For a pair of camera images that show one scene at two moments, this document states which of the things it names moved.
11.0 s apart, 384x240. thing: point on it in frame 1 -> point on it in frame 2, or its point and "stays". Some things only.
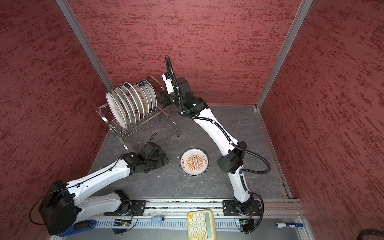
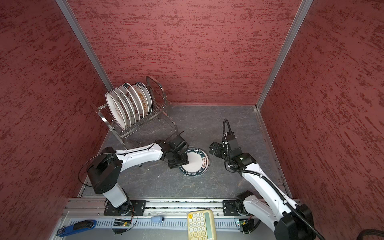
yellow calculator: (201, 225) stays
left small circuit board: (118, 223) stays
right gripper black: (167, 100) -> (219, 147)
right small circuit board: (246, 225) stays
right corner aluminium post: (283, 53) stays
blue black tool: (79, 226) stays
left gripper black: (160, 163) -> (184, 160)
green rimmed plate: (153, 92) -> (198, 163)
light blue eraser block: (156, 219) stays
